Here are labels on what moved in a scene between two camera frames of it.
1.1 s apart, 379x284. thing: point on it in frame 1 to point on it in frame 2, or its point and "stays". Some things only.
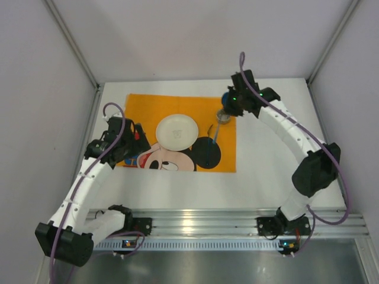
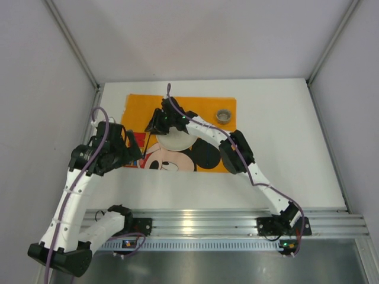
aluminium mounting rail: x=228 y=222 stays
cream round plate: x=177 y=132 stays
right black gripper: x=232 y=106 to x=160 y=121
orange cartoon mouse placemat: x=214 y=149 stays
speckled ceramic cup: x=221 y=117 stays
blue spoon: x=224 y=99 to x=147 y=146
